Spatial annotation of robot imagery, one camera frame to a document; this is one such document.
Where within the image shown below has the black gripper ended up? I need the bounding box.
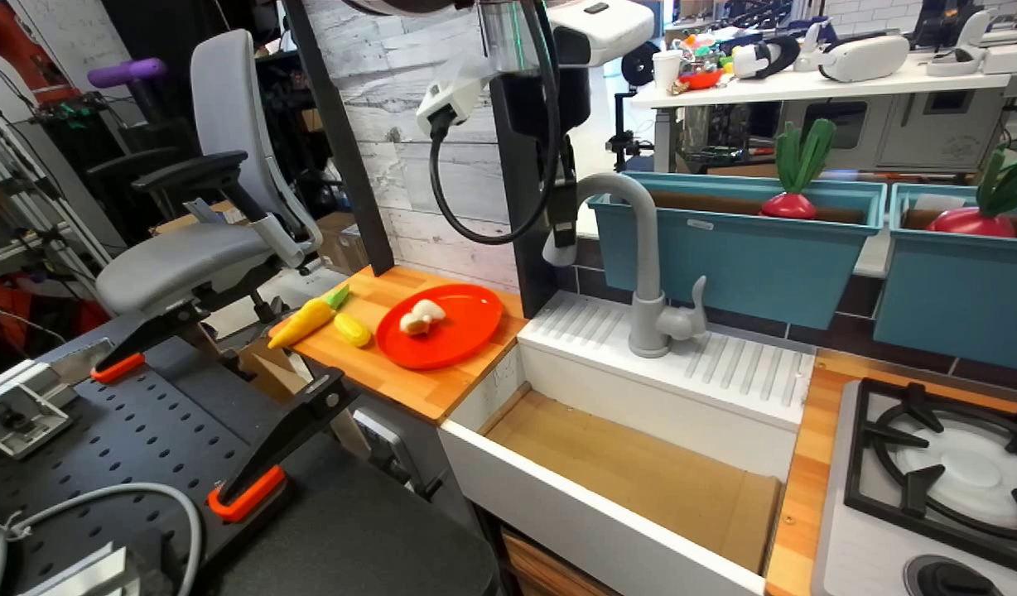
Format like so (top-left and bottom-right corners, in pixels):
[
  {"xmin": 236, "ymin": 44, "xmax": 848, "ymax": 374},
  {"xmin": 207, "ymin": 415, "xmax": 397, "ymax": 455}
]
[{"xmin": 497, "ymin": 22, "xmax": 591, "ymax": 247}]

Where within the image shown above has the grey tap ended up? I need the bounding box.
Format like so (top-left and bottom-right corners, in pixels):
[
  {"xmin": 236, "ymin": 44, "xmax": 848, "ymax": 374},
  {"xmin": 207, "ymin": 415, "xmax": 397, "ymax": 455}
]
[{"xmin": 544, "ymin": 171, "xmax": 704, "ymax": 359}]

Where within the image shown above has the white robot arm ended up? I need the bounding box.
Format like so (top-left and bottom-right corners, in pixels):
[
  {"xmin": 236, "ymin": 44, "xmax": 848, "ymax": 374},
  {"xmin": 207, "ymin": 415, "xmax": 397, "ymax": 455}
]
[{"xmin": 343, "ymin": 0, "xmax": 656, "ymax": 106}]

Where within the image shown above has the red plate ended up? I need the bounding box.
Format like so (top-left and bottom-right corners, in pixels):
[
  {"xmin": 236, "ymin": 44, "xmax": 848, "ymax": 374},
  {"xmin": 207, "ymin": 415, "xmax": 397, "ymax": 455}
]
[{"xmin": 374, "ymin": 285, "xmax": 506, "ymax": 372}]

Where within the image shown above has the left toy radish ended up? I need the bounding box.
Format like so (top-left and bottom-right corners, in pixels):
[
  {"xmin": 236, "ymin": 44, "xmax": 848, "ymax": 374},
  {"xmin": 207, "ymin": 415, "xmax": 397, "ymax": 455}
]
[{"xmin": 763, "ymin": 120, "xmax": 837, "ymax": 217}]

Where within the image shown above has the toy radish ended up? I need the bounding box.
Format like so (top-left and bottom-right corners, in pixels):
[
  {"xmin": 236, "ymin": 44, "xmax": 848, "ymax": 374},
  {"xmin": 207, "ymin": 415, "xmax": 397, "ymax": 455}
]
[
  {"xmin": 763, "ymin": 120, "xmax": 837, "ymax": 217},
  {"xmin": 932, "ymin": 149, "xmax": 1017, "ymax": 238}
]

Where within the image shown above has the left teal planter box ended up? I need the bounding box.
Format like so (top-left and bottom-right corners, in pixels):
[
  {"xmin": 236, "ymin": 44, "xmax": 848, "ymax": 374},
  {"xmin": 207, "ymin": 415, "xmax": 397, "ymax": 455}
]
[{"xmin": 637, "ymin": 171, "xmax": 889, "ymax": 327}]

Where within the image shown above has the teal planter box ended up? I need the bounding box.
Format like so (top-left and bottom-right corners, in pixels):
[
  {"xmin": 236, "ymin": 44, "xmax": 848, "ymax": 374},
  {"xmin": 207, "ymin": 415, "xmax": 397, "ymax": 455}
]
[
  {"xmin": 637, "ymin": 171, "xmax": 889, "ymax": 327},
  {"xmin": 874, "ymin": 183, "xmax": 1017, "ymax": 367}
]

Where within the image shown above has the wooden counter board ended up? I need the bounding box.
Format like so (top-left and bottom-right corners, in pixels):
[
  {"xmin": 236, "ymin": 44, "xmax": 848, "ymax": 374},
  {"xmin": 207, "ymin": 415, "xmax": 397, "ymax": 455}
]
[{"xmin": 296, "ymin": 264, "xmax": 524, "ymax": 425}]

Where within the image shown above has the yellow toy carrot green top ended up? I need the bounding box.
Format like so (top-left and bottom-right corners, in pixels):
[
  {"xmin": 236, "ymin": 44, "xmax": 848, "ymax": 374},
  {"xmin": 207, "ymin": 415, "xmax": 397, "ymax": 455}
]
[{"xmin": 267, "ymin": 288, "xmax": 351, "ymax": 350}]

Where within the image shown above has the white sink basin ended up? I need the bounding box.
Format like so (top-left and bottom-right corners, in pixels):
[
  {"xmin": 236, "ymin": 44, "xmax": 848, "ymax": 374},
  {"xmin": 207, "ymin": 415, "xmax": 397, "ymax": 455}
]
[{"xmin": 442, "ymin": 294, "xmax": 816, "ymax": 596}]

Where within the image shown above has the grey office chair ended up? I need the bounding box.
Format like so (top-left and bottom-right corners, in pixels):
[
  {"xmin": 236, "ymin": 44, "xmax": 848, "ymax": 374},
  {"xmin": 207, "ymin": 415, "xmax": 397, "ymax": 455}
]
[{"xmin": 97, "ymin": 29, "xmax": 320, "ymax": 313}]

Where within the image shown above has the white background table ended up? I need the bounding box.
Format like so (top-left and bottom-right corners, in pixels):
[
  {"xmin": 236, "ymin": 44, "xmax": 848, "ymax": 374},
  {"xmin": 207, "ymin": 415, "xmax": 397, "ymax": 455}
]
[{"xmin": 639, "ymin": 53, "xmax": 1017, "ymax": 177}]

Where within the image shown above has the right teal planter box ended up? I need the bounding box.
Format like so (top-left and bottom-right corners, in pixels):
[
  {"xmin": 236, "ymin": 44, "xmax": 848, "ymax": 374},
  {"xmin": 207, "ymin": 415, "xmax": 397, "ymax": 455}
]
[{"xmin": 874, "ymin": 183, "xmax": 1017, "ymax": 367}]

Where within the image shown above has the right toy radish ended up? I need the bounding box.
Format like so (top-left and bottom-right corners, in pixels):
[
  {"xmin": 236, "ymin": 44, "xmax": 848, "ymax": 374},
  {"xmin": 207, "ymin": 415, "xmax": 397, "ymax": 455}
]
[{"xmin": 932, "ymin": 149, "xmax": 1017, "ymax": 238}]

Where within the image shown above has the far black orange clamp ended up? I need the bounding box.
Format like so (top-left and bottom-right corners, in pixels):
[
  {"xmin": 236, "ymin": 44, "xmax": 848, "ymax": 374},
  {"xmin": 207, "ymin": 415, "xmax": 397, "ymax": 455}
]
[{"xmin": 89, "ymin": 305, "xmax": 197, "ymax": 383}]

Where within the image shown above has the gas stove top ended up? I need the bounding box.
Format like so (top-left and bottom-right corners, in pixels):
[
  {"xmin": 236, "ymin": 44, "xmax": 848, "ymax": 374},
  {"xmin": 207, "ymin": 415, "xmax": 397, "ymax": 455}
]
[{"xmin": 816, "ymin": 376, "xmax": 1017, "ymax": 596}]

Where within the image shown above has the grey cable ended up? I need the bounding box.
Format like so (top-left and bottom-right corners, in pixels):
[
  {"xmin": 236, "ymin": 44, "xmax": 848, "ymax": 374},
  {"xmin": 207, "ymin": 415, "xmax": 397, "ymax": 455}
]
[{"xmin": 0, "ymin": 481, "xmax": 206, "ymax": 596}]

